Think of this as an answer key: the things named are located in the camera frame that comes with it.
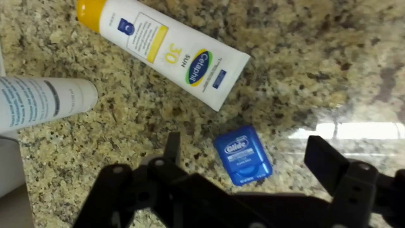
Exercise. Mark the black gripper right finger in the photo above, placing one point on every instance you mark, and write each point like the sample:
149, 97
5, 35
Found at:
324, 159

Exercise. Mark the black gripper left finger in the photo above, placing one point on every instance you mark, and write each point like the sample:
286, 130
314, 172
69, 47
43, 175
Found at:
172, 147

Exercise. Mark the blue dental floss box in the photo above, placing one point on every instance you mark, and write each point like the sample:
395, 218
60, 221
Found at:
241, 153

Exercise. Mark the white sunscreen tube yellow cap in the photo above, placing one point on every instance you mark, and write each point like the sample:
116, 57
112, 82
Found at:
168, 45

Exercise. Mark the tall white lotion tube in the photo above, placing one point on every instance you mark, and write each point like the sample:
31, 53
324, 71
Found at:
38, 101

